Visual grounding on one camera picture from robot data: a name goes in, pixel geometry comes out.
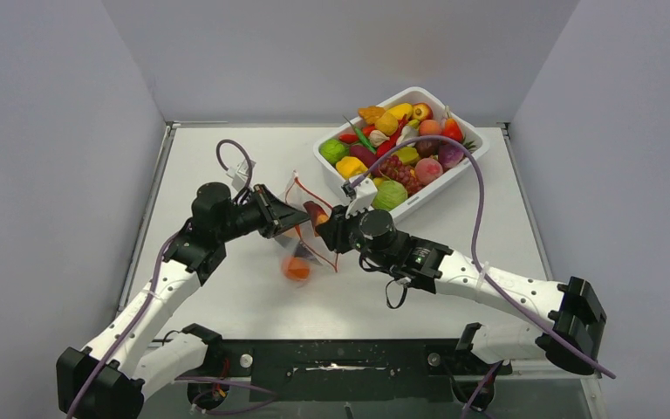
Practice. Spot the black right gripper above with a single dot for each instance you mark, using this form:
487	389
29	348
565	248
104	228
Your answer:
335	230

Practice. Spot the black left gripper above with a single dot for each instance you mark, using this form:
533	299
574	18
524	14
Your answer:
274	210

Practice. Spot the clear zip bag orange zipper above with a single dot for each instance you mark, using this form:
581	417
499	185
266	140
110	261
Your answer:
304	255

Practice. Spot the orange fruit toy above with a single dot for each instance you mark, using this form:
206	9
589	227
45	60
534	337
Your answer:
296	269

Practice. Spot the yellow bell pepper toy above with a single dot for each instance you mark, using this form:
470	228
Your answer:
350	166

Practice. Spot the large pink peach toy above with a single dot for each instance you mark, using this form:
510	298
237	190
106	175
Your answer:
427	170

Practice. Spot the purple onion toy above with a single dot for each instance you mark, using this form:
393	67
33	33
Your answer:
450	154

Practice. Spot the purple sweet potato toy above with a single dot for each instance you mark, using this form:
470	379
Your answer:
363	154

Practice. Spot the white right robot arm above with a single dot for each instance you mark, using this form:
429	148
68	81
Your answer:
563	322

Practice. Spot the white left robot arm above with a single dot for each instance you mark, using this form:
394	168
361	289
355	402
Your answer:
114	373

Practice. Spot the green cabbage toy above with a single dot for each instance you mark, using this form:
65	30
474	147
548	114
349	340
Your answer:
390	195
333	150

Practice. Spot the red grapes toy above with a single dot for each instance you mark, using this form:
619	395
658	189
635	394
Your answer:
394	169

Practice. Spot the red chili pepper toy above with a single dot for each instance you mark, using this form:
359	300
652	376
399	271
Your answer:
391	142

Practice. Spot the green chili pepper toy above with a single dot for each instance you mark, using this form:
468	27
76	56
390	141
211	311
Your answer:
363	139

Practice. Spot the white garlic toy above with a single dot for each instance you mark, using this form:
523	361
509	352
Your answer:
377	138

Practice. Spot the yellow green starfruit toy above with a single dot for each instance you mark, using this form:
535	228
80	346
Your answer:
407	155

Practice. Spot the yellow lemon toy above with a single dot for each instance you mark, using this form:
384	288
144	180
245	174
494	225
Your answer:
387	124

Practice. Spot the white mushroom toy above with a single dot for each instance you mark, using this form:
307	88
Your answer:
407	133

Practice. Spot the fried chicken toy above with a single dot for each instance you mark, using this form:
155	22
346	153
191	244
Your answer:
371	114

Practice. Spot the dark purple passionfruit toy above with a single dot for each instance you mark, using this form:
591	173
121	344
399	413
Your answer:
427	148

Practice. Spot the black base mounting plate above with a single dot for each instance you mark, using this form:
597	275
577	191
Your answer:
433	370

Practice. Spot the yellow mango toy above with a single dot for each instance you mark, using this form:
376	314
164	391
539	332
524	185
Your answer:
401	111

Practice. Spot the red apple toy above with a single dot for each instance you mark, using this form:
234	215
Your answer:
422	111

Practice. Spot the red orange pepper toy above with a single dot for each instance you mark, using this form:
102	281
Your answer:
452	130

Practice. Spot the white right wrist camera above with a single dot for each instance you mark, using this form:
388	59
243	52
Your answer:
361	191

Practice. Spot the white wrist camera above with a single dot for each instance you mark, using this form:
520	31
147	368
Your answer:
240	175
361	191

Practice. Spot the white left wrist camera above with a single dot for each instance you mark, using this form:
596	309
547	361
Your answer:
240	175

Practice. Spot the aluminium table frame rail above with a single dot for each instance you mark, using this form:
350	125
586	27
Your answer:
159	170

